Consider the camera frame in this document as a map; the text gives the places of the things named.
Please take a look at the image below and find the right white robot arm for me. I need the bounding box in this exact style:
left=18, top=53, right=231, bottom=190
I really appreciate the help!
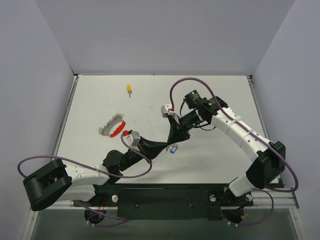
left=161, top=90, right=286, bottom=205

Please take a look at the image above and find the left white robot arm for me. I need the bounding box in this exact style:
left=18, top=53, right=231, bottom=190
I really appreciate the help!
left=23, top=136, right=168, bottom=212

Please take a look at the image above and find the blue tagged key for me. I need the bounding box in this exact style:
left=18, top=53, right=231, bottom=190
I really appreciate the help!
left=165, top=143, right=179, bottom=154

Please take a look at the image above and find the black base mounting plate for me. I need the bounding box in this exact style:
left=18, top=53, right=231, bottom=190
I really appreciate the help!
left=85, top=183, right=253, bottom=221

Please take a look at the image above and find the yellow tagged key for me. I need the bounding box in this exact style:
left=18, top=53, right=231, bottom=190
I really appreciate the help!
left=126, top=84, right=132, bottom=97

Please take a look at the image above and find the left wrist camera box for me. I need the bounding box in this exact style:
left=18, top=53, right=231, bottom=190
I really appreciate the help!
left=126, top=130, right=141, bottom=150

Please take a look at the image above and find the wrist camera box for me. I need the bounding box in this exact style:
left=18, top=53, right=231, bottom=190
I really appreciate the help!
left=161, top=104, right=179, bottom=120
left=126, top=130, right=141, bottom=150

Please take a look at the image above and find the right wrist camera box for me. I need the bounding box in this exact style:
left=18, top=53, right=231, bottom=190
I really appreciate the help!
left=161, top=104, right=179, bottom=120

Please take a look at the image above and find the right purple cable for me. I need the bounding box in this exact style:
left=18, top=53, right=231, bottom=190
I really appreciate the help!
left=169, top=77, right=300, bottom=227

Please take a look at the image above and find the red handled keyring holder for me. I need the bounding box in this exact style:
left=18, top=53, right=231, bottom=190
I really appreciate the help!
left=98, top=113, right=126, bottom=138

